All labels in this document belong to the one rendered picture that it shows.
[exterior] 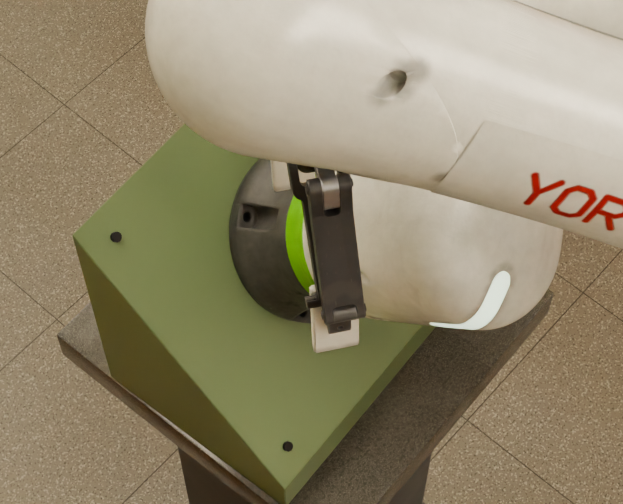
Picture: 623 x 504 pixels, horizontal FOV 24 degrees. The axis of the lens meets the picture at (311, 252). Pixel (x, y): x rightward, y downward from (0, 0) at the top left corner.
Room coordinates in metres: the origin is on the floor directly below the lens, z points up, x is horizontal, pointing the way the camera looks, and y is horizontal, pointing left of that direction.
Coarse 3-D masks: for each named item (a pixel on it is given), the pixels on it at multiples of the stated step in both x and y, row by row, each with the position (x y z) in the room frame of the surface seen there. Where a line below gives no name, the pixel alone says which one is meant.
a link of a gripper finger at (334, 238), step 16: (320, 192) 0.44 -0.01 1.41; (320, 208) 0.44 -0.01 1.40; (336, 208) 0.44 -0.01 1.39; (352, 208) 0.44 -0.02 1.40; (320, 224) 0.43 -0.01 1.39; (336, 224) 0.43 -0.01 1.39; (352, 224) 0.43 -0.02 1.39; (320, 240) 0.43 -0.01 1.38; (336, 240) 0.43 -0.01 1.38; (352, 240) 0.43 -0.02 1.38; (320, 256) 0.42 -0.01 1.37; (336, 256) 0.42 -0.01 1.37; (352, 256) 0.42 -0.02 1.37; (320, 272) 0.42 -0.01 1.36; (336, 272) 0.42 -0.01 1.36; (352, 272) 0.42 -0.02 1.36; (320, 288) 0.41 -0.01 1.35; (336, 288) 0.41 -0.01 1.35; (352, 288) 0.41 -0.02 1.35; (336, 304) 0.41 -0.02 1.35
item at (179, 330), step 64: (128, 192) 0.59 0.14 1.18; (192, 192) 0.61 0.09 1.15; (128, 256) 0.55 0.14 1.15; (192, 256) 0.57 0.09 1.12; (128, 320) 0.52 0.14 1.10; (192, 320) 0.52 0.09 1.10; (256, 320) 0.54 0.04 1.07; (128, 384) 0.54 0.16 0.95; (192, 384) 0.48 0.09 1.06; (256, 384) 0.50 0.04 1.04; (320, 384) 0.51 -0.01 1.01; (384, 384) 0.54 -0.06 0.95; (256, 448) 0.45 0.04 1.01; (320, 448) 0.47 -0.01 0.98
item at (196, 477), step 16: (192, 464) 0.59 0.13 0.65; (192, 480) 0.59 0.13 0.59; (208, 480) 0.57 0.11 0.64; (416, 480) 0.60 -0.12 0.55; (192, 496) 0.59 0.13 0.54; (208, 496) 0.57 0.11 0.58; (224, 496) 0.56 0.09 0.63; (240, 496) 0.54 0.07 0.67; (400, 496) 0.58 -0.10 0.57; (416, 496) 0.61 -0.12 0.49
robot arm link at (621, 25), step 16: (528, 0) 0.63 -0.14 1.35; (544, 0) 0.63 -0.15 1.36; (560, 0) 0.62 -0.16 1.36; (576, 0) 0.62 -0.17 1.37; (592, 0) 0.61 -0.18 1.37; (608, 0) 0.61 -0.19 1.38; (560, 16) 0.61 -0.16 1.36; (576, 16) 0.61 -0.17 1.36; (592, 16) 0.60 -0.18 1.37; (608, 16) 0.60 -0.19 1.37; (608, 32) 0.59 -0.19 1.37
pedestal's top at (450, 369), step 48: (96, 336) 0.59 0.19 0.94; (432, 336) 0.59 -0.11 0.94; (480, 336) 0.59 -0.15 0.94; (528, 336) 0.61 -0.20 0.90; (432, 384) 0.54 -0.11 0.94; (480, 384) 0.55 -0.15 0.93; (384, 432) 0.50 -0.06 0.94; (432, 432) 0.50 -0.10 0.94; (240, 480) 0.45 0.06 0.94; (336, 480) 0.45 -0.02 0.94; (384, 480) 0.45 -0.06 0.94
